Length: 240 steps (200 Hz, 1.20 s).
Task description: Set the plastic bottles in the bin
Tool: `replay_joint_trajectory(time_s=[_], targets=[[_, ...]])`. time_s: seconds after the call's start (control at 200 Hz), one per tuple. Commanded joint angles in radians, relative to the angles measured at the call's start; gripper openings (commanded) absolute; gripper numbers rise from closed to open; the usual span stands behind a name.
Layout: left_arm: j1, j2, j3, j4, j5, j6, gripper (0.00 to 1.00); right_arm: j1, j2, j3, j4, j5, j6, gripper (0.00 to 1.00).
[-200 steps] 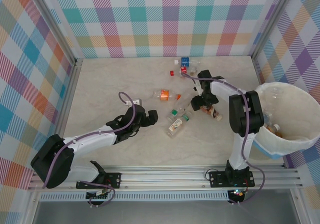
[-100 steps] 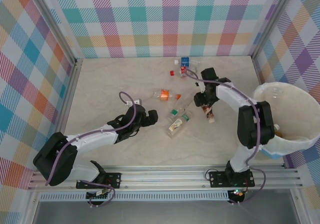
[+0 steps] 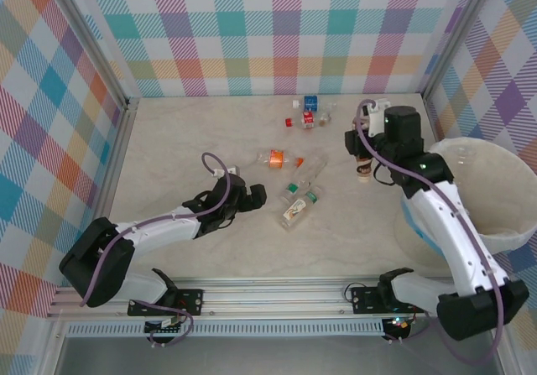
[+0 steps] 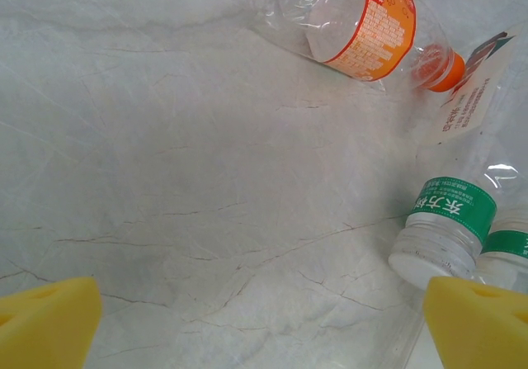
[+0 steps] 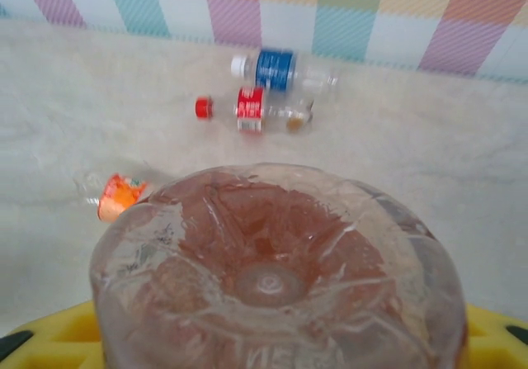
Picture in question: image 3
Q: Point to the brown coffee drink bottle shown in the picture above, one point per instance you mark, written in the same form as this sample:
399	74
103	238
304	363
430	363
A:
364	169

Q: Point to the orange label orange cap bottle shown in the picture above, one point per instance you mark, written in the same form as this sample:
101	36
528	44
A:
277	159

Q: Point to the white label green cap bottle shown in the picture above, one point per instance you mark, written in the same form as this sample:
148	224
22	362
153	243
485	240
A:
295	211

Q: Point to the unlabelled clear bottle green cap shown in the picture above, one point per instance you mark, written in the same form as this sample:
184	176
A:
310	171

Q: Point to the red label red cap bottle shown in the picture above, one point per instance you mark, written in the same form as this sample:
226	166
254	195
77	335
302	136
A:
308	120

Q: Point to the slim clear bottle blue label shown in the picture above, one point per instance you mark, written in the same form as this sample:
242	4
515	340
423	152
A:
310	102

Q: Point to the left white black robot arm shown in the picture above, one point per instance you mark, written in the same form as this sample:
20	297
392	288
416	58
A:
96	261

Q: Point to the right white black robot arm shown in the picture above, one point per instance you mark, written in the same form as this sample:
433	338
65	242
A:
444	224

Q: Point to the round white waste bin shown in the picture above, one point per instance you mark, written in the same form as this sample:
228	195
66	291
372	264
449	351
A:
503	190

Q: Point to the translucent plastic bin liner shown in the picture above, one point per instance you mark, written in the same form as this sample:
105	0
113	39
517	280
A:
518	241

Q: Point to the left small circuit board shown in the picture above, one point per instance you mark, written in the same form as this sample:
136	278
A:
165	326

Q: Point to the small circuit board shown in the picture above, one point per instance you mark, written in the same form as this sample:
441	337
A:
165	326
398	324

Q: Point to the grey metal panel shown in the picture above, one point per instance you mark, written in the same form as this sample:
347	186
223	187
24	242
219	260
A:
272	356

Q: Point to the right small circuit board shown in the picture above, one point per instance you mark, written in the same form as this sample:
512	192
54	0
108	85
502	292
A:
398	324

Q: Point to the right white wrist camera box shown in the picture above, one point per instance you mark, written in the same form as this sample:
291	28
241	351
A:
377	117

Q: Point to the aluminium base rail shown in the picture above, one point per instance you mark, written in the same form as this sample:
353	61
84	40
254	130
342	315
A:
272	295

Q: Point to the right aluminium frame post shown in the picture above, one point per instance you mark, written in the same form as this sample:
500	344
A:
455	35

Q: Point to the aluminium frame post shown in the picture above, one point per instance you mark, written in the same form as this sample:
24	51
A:
90	43
455	35

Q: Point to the left aluminium side rail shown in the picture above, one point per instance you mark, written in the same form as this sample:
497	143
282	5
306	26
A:
109	173

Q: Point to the left aluminium frame post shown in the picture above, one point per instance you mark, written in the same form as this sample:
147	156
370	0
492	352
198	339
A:
90	43

